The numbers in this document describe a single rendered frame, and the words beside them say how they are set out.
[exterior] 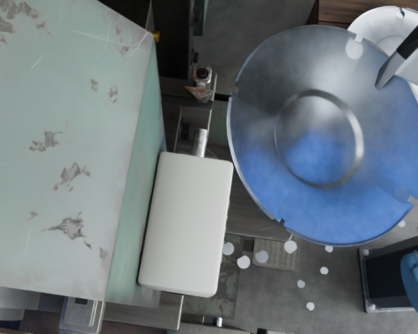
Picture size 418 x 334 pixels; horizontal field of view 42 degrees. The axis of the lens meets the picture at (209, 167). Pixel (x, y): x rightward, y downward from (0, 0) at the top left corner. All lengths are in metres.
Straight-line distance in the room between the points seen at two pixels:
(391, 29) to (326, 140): 0.83
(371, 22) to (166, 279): 1.28
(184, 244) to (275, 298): 1.36
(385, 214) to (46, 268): 0.58
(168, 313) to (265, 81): 0.40
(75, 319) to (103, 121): 0.70
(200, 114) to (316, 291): 0.84
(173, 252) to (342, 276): 1.41
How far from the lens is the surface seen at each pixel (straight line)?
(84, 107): 0.18
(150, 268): 0.28
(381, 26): 1.51
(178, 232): 0.28
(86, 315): 0.87
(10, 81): 0.17
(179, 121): 0.68
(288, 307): 1.64
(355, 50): 0.68
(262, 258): 0.98
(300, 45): 0.71
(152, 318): 0.91
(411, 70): 0.63
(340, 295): 1.67
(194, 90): 0.89
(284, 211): 0.79
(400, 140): 0.67
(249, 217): 0.85
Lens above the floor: 1.61
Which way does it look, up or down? 75 degrees down
